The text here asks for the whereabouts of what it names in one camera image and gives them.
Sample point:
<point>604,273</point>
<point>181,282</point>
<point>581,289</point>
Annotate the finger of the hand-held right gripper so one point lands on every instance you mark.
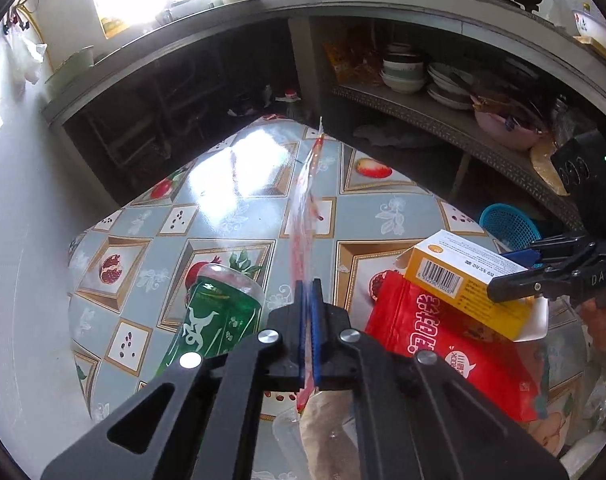
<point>513,287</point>
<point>520,259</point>

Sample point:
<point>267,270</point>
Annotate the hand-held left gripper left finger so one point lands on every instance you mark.
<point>299,332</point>

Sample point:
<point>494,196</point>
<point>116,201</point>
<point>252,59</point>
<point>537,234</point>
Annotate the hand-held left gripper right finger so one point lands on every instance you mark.
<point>319,332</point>

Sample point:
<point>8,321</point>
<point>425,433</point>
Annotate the blue plastic basket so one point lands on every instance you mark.
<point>508,222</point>

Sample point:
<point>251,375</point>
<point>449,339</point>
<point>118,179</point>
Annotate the yellow white cardboard box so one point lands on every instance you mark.
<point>463,280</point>

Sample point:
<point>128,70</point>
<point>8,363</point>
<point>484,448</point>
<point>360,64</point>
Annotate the clear red-print plastic wrapper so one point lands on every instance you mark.
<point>303,230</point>

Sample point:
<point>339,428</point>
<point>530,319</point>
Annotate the brown paper bag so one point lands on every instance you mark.
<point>328,435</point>

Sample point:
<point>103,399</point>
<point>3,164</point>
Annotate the person's right hand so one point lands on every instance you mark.
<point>605,327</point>

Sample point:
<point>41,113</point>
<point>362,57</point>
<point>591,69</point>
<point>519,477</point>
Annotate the yellow round disc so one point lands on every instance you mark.
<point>545,167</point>

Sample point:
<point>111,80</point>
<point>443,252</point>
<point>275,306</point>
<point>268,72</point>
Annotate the pink plastic basin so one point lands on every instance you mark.
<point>503,132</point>

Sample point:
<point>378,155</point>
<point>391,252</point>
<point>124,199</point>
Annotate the wooden shelf leg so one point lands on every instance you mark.
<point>460,175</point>

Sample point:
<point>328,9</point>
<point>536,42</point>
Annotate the red snack bag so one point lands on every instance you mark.
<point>423,340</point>

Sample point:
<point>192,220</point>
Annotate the wooden spatulas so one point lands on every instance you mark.
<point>493,105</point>

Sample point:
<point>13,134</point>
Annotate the wooden cutting board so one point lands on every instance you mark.
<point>603,52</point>

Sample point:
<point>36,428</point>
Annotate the white enamel basin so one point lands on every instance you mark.
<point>593,25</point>

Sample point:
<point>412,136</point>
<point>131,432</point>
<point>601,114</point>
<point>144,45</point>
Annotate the fruit-print tablecloth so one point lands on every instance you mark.
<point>223,195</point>

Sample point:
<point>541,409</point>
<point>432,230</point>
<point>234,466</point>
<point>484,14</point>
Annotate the tiled shelf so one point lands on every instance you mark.
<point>433,115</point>

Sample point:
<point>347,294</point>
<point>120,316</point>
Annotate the stack of white plates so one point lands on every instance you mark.
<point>448,90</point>

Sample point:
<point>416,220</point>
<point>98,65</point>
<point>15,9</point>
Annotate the crumpled grey rag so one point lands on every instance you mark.
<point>398,135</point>

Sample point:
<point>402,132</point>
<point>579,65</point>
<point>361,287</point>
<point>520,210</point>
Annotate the stack of white bowls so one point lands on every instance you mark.
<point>403,72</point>

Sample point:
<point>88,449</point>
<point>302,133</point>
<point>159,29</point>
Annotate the cooking oil bottle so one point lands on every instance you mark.
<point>292,102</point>

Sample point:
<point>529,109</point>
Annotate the orange snack packets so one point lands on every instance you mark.
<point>343,60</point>

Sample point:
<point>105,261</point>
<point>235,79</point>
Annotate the hanging white plastic bag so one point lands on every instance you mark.
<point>25,55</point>

